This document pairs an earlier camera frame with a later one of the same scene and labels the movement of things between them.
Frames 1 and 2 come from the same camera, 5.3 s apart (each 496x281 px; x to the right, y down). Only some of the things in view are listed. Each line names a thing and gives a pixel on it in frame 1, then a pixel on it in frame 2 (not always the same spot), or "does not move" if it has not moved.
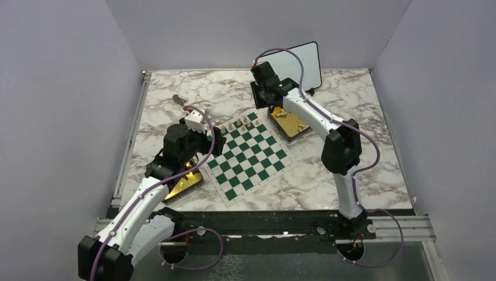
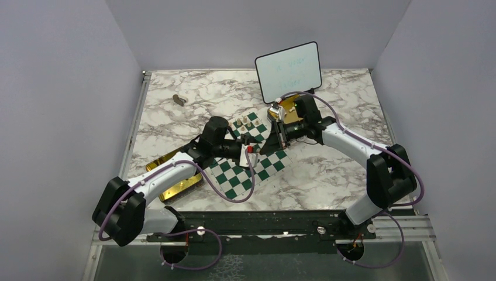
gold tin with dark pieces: x=193 y=181 does not move
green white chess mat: x=251 y=158 does not move
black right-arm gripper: x=258 y=103 to x=277 y=140
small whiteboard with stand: x=286 y=65 does not move
